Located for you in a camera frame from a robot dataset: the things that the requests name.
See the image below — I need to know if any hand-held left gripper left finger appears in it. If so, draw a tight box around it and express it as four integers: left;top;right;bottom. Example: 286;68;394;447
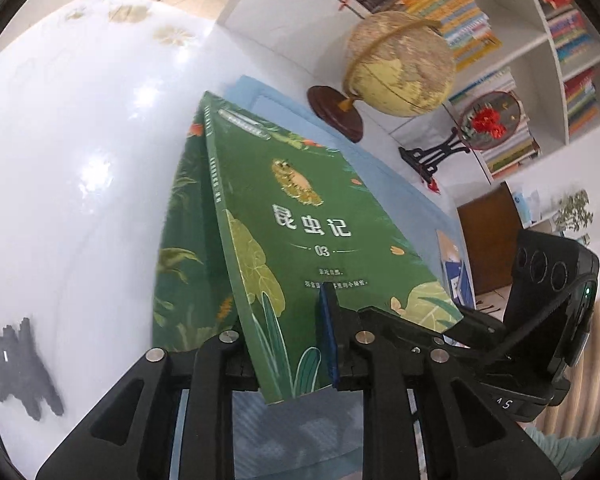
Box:
35;329;261;480

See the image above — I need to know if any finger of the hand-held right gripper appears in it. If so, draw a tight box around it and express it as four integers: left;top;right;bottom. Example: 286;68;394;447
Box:
442;309;509;356
362;306;460;361

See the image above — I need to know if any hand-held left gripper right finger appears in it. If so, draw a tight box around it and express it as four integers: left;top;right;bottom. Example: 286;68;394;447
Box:
317;284;561;480

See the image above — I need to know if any dark green leafy book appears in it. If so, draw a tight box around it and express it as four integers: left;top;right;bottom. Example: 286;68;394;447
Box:
152;107;241;353

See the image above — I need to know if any green book yellow insect cover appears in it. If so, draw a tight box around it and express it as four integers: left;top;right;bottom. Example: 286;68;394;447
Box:
200;91;464;405

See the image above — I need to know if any person's right forearm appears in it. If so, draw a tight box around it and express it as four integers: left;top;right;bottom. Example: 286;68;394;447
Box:
522;422;600;480

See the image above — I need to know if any row of pale spine books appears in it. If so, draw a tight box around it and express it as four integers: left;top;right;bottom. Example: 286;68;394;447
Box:
447;67;540;178

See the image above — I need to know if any row of colourful spine books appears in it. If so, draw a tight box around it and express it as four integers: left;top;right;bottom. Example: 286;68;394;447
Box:
524;0;600;136

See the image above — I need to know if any row of yellow orange books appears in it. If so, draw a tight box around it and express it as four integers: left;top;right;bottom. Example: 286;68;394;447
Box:
375;0;503;71

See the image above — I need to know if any tan cover book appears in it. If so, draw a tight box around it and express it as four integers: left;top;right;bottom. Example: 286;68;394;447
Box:
437;229;463;266

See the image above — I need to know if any potted green plant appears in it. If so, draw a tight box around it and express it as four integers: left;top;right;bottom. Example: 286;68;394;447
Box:
552;190;595;246

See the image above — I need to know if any blue tissue box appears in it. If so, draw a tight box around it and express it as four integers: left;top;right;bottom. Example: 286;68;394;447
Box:
510;190;543;226

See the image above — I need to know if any light blue quilted mat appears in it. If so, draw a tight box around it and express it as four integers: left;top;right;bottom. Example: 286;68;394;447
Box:
170;75;475;480

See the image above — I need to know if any round embroidered flower fan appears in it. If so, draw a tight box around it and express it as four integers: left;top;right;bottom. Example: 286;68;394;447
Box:
458;91;530;152

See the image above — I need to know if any dark pixel-shaped sticker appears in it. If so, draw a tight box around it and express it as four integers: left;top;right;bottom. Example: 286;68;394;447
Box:
0;317;66;418

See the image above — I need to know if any yellow desk globe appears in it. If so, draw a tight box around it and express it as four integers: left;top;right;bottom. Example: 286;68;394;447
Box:
307;10;455;143

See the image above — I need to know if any white bookshelf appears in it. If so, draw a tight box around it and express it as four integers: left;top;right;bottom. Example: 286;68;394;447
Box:
215;0;600;186

